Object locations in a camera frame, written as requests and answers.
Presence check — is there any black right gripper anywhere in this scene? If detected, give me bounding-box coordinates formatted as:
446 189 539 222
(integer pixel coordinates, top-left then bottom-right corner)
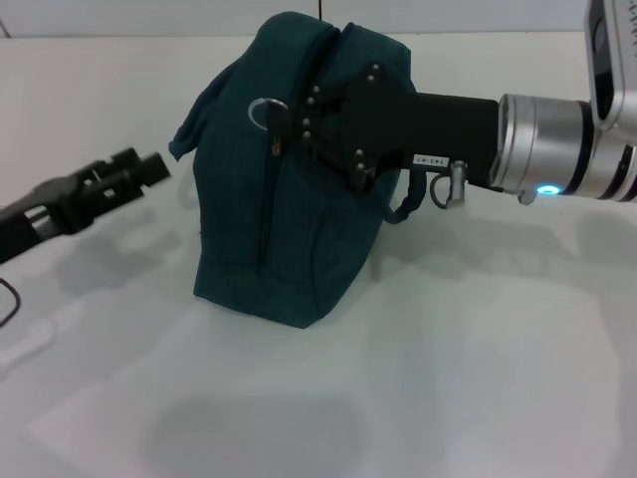
271 62 501 193

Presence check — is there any right gripper cable with plug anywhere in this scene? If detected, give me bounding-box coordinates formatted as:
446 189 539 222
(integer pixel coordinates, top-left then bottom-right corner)
428 160 470 211

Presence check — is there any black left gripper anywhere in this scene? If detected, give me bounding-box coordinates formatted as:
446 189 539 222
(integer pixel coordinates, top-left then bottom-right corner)
0 145 173 266

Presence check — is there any left gripper cable with plug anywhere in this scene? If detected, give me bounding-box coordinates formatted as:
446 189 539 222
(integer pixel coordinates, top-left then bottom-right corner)
0 277 23 329

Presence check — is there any dark teal insulated lunch bag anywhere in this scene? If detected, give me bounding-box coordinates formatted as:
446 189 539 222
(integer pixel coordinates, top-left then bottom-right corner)
167 12 429 332

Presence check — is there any gripper cable with plug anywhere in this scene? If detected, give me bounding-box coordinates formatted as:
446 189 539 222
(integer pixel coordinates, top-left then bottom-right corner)
0 277 23 329
428 160 470 211

